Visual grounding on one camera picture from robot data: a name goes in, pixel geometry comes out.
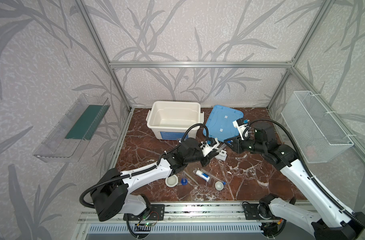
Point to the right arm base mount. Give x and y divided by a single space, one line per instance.
256 212

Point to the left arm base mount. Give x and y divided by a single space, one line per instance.
155 212

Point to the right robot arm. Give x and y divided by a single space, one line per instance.
333 220

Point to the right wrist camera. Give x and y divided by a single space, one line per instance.
241 125

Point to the aluminium front rail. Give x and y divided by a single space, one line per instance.
192 212

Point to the cork-stoppered glass test tube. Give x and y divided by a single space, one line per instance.
221 147

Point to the small white ceramic crucible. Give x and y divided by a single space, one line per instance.
219 186

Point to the white test tube rack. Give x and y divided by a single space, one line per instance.
222 155

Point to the white wire mesh basket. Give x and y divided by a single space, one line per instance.
316 132

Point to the white gauze roll blue label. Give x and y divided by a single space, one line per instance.
202 175

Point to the blue plastic bin lid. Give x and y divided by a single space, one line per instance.
220 122

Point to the white plastic storage bin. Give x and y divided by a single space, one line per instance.
170 120

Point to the clear acrylic wall shelf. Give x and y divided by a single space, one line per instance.
70 137

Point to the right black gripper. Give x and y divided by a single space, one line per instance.
232 144

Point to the large white ceramic dish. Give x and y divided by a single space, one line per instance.
171 181

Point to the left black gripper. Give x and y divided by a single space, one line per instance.
209 155

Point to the blue base small flask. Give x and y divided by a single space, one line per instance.
184 181

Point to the blue-capped test tube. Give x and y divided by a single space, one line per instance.
213 176

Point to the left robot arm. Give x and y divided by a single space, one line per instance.
112 194

